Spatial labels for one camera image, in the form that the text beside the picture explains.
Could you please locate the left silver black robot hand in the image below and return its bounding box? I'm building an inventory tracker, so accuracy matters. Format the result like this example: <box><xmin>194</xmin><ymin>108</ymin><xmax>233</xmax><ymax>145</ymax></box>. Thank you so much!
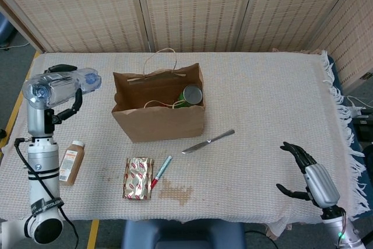
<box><xmin>26</xmin><ymin>64</ymin><xmax>84</xmax><ymax>138</ymax></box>

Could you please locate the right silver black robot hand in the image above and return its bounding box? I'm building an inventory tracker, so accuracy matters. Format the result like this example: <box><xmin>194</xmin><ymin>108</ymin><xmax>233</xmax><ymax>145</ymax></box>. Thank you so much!
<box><xmin>276</xmin><ymin>141</ymin><xmax>341</xmax><ymax>211</ymax></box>

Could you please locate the clear plastic water bottle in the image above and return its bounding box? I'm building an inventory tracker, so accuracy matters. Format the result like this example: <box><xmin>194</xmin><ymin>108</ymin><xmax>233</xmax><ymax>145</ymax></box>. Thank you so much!
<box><xmin>22</xmin><ymin>67</ymin><xmax>102</xmax><ymax>109</ymax></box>

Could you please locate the green Pringles can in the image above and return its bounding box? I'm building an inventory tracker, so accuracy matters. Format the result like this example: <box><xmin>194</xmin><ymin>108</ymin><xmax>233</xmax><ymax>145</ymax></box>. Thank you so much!
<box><xmin>174</xmin><ymin>85</ymin><xmax>204</xmax><ymax>110</ymax></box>

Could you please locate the brown juice bottle white cap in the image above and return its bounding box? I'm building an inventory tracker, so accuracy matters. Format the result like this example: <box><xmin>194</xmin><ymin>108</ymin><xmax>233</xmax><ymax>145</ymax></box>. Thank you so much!
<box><xmin>59</xmin><ymin>140</ymin><xmax>86</xmax><ymax>187</ymax></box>

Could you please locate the brown paper bag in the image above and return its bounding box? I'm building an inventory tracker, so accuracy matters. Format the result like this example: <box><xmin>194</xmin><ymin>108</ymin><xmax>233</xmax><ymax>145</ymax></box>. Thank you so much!
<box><xmin>111</xmin><ymin>49</ymin><xmax>206</xmax><ymax>144</ymax></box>

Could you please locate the black box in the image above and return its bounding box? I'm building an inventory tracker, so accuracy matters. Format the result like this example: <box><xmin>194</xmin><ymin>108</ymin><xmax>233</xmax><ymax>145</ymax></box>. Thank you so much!
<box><xmin>353</xmin><ymin>117</ymin><xmax>373</xmax><ymax>145</ymax></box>

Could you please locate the white woven tablecloth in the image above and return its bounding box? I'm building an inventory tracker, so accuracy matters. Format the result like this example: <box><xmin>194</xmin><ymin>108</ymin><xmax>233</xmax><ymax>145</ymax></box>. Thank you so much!
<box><xmin>0</xmin><ymin>50</ymin><xmax>371</xmax><ymax>232</ymax></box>

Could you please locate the gold foil snack package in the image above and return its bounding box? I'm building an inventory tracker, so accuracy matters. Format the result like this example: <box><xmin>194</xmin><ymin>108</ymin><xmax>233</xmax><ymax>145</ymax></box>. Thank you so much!
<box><xmin>122</xmin><ymin>156</ymin><xmax>156</xmax><ymax>202</ymax></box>

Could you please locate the steel table knife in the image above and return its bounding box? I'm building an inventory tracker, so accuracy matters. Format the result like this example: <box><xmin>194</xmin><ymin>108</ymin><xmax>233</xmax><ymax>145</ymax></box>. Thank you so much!
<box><xmin>182</xmin><ymin>129</ymin><xmax>235</xmax><ymax>155</ymax></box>

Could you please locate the marker pen with red cap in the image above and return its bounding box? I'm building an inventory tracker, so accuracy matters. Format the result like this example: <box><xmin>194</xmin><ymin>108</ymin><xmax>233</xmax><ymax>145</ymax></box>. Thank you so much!
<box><xmin>151</xmin><ymin>155</ymin><xmax>173</xmax><ymax>189</ymax></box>

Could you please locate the bamboo folding screen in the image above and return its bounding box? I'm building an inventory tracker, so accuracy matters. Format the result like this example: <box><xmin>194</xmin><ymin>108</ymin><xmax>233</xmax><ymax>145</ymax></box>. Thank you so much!
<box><xmin>0</xmin><ymin>0</ymin><xmax>373</xmax><ymax>89</ymax></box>

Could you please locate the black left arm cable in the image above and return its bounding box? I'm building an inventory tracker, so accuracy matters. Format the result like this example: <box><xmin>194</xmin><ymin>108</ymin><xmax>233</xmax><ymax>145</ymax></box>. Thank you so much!
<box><xmin>14</xmin><ymin>137</ymin><xmax>80</xmax><ymax>249</ymax></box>

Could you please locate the white power cable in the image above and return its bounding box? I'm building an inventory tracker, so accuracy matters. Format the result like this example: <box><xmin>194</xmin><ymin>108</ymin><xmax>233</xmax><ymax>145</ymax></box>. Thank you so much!
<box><xmin>346</xmin><ymin>95</ymin><xmax>369</xmax><ymax>108</ymax></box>

